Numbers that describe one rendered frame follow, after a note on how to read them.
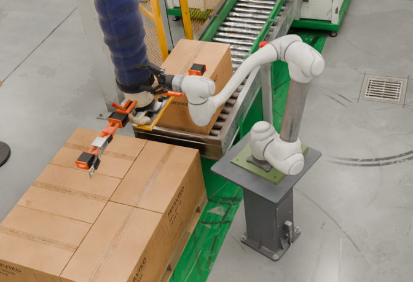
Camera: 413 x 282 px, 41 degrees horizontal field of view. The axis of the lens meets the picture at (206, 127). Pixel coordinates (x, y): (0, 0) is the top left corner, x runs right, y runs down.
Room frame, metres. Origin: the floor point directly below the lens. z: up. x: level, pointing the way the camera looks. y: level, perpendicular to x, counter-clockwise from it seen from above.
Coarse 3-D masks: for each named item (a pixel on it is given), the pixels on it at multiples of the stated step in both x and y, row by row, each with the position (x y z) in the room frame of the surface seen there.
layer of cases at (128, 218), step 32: (64, 160) 2.95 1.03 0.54; (128, 160) 2.85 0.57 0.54; (160, 160) 2.80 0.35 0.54; (192, 160) 2.76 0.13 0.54; (32, 192) 2.68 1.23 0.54; (64, 192) 2.63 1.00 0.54; (96, 192) 2.59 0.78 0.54; (128, 192) 2.55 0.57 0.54; (160, 192) 2.50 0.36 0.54; (192, 192) 2.68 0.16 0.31; (0, 224) 2.43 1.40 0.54; (32, 224) 2.39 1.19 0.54; (64, 224) 2.35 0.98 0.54; (96, 224) 2.31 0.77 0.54; (128, 224) 2.27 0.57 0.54; (160, 224) 2.27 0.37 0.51; (0, 256) 2.18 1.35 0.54; (32, 256) 2.14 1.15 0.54; (64, 256) 2.10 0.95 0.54; (96, 256) 2.07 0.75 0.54; (128, 256) 2.03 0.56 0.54; (160, 256) 2.19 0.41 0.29
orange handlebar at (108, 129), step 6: (156, 90) 2.71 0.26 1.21; (126, 102) 2.64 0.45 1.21; (132, 108) 2.59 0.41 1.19; (108, 126) 2.44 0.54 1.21; (114, 126) 2.44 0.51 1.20; (108, 132) 2.38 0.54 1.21; (114, 132) 2.41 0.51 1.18; (90, 150) 2.27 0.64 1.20; (96, 150) 2.26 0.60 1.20; (84, 168) 2.14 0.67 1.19
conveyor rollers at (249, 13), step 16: (240, 0) 4.89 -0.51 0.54; (256, 0) 4.83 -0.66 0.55; (272, 0) 4.83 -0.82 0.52; (288, 0) 4.76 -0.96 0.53; (240, 16) 4.60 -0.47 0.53; (256, 16) 4.54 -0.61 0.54; (224, 32) 4.39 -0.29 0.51; (240, 32) 4.32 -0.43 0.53; (256, 32) 4.26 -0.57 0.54; (240, 48) 4.04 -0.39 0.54; (240, 64) 3.85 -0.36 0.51
